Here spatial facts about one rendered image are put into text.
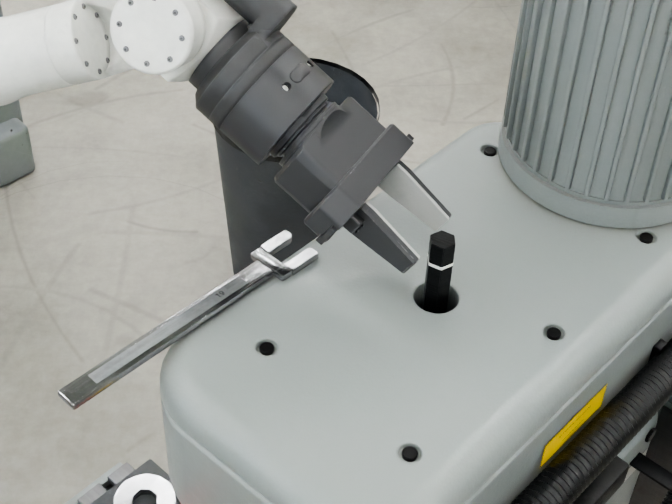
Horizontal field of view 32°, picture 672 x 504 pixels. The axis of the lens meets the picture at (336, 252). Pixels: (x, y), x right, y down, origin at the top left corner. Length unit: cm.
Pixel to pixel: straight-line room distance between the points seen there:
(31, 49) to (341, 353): 34
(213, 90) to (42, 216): 307
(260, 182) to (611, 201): 223
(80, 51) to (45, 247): 290
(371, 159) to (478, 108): 350
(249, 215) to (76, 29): 240
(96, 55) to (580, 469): 51
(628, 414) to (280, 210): 230
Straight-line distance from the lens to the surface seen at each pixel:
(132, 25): 88
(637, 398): 103
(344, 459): 84
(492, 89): 450
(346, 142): 90
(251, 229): 335
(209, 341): 92
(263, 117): 88
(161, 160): 410
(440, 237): 91
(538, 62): 99
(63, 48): 94
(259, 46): 89
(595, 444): 99
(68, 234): 386
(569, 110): 99
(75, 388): 89
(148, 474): 177
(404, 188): 93
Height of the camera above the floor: 257
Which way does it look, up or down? 43 degrees down
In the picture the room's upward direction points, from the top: 3 degrees clockwise
